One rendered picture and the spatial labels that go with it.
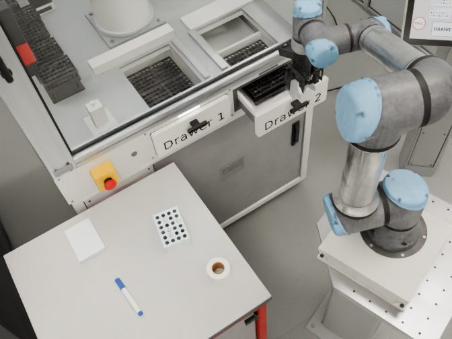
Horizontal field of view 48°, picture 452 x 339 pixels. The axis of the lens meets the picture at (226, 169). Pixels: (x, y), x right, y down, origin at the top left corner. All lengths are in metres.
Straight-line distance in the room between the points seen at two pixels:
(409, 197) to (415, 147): 1.14
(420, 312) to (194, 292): 0.64
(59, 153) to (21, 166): 1.44
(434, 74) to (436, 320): 0.77
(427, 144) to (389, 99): 1.50
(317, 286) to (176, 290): 0.96
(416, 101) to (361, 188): 0.29
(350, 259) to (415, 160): 1.15
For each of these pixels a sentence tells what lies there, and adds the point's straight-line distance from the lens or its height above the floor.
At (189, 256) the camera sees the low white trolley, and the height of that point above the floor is 0.76.
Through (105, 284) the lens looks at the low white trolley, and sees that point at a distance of 1.61.
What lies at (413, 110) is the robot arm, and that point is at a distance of 1.01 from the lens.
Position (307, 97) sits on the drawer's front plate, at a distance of 1.76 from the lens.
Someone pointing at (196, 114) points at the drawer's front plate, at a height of 0.93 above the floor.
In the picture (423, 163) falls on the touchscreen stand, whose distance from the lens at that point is 2.59.
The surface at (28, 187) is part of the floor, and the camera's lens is 2.87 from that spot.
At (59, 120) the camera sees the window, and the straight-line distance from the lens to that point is 1.48.
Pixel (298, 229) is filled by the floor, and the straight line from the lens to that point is 2.47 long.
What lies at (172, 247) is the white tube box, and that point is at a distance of 1.58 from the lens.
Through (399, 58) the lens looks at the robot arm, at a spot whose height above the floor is 1.39.
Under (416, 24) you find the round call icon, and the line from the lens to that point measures 1.88.
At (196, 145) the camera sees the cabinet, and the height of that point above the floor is 0.73.
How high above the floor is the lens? 2.19
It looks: 55 degrees down
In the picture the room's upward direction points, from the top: 7 degrees counter-clockwise
